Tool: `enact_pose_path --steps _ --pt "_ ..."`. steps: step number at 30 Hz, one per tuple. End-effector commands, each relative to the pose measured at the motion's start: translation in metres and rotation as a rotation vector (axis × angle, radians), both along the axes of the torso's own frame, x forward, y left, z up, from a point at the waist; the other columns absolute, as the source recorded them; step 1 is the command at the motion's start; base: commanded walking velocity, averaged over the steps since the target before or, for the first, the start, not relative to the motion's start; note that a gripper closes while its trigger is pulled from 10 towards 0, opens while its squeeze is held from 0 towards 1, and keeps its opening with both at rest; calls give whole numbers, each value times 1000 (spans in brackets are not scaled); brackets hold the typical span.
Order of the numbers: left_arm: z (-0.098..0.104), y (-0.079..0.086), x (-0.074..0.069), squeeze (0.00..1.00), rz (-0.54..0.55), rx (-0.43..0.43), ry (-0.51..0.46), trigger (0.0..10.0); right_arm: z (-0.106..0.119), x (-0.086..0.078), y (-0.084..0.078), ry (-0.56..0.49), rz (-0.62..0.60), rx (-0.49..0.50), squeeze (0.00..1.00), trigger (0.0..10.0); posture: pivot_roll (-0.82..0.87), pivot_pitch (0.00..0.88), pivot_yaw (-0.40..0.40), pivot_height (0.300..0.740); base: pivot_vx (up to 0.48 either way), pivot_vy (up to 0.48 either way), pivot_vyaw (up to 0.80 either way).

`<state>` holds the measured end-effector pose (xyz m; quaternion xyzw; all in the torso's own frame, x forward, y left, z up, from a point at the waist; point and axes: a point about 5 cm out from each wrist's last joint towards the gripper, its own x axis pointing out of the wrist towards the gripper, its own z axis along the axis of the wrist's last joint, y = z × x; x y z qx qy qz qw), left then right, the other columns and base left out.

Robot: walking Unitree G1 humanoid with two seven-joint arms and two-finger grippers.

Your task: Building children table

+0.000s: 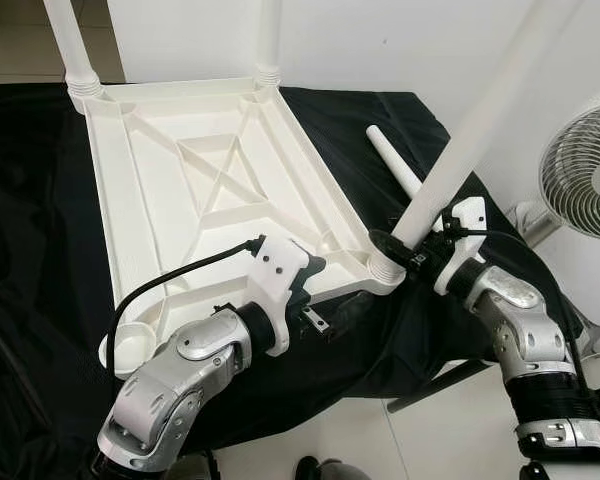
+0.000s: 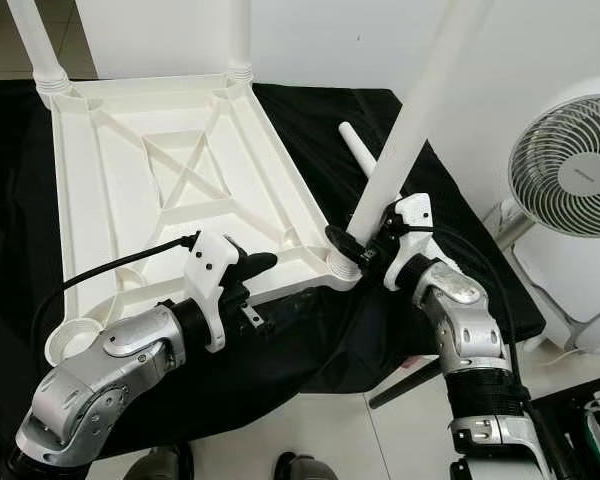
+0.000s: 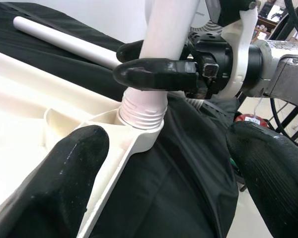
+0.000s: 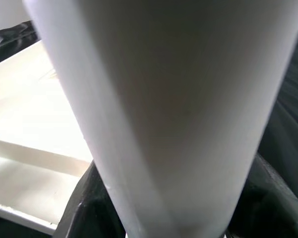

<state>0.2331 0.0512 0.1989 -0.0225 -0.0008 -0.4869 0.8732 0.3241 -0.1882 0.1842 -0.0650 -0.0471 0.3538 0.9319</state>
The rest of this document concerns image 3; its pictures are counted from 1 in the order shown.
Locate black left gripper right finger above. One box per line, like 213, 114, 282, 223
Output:
225, 121, 298, 238

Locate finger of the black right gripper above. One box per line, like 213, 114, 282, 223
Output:
113, 58, 198, 91
116, 39, 146, 62

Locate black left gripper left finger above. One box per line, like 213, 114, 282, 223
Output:
0, 125, 110, 238

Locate white plastic table leg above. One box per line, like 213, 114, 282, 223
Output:
12, 16, 205, 110
118, 0, 204, 131

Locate white plastic ribbed tabletop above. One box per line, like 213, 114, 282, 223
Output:
0, 48, 168, 238

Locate red round canister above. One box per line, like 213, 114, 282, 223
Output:
234, 113, 269, 125

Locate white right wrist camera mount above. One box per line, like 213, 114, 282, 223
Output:
205, 0, 261, 97

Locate white pedestal fan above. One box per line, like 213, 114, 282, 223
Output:
188, 0, 225, 35

